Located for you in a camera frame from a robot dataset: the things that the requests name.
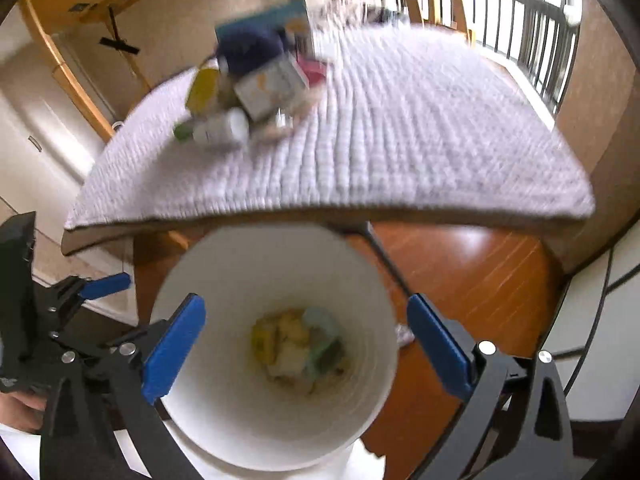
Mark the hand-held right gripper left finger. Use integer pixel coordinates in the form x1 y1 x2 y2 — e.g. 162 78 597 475
40 292 207 480

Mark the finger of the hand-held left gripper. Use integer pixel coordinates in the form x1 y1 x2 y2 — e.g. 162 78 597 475
47 272 132 328
47 321 168 361

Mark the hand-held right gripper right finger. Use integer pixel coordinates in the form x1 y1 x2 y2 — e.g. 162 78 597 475
406 294 576 480

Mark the white bucket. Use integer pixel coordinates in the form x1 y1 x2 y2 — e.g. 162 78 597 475
149 220 417 480

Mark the teal packet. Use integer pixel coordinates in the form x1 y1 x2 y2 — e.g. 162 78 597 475
300 306 347 378

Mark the white paper scrap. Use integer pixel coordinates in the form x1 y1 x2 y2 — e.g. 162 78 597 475
267 344 311 377

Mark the white plastic bottle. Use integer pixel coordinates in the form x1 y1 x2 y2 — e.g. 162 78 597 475
192 108 251 148

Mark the yellow-green packet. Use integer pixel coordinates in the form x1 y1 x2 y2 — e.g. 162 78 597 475
185 67 223 116

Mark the white box orange print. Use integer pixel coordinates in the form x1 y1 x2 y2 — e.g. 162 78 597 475
232 55 311 122

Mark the dark blue pouch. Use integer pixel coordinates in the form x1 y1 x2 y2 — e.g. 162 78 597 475
216 27 288 78

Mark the pink box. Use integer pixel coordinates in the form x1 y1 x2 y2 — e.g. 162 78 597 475
295 55 331 86

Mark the light blue box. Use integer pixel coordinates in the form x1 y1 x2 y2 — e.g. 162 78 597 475
215 0 313 56

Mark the person's left hand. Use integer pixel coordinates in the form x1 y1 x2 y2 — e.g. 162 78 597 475
0 389 47 433

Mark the white wardrobe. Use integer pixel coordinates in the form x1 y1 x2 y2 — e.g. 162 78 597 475
0 20 108 241

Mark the lavender knitted blanket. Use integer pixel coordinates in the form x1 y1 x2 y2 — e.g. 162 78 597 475
62 0 597 256

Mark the black device on pole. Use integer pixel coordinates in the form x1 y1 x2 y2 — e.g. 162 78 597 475
98 7 141 56

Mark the dark balcony railing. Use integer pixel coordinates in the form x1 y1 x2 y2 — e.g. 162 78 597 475
457 0 583 116

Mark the wooden bunk bed frame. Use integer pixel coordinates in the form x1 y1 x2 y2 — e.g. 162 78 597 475
17 0 341 143

